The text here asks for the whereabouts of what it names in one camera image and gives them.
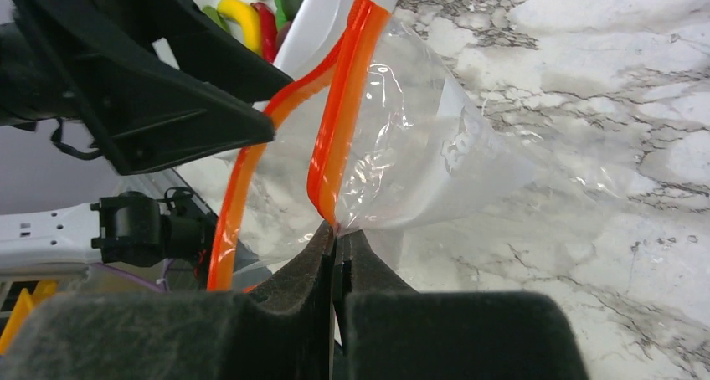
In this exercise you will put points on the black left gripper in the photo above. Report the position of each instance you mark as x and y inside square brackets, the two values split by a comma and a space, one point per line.
[146, 84]

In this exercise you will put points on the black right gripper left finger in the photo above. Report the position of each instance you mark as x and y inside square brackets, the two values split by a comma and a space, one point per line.
[282, 329]

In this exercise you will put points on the red chili pepper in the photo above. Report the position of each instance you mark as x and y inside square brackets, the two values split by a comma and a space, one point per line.
[268, 31]

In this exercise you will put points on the yellow banana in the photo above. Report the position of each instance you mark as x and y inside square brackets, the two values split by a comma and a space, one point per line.
[247, 18]

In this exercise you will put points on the white plastic bin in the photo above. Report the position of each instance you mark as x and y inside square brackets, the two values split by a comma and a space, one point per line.
[317, 27]

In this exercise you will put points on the green chili pepper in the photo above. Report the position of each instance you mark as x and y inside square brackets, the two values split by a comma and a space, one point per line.
[280, 17]

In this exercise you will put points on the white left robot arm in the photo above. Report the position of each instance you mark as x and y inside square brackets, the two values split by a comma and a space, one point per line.
[132, 228]

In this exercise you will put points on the green leaf vegetable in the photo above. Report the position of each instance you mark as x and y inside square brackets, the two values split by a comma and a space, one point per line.
[215, 17]

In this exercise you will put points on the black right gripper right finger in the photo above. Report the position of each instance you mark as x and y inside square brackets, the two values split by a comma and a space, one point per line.
[391, 331]

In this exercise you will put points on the clear orange-zipper zip bag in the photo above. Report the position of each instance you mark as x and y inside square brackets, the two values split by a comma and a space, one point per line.
[379, 136]

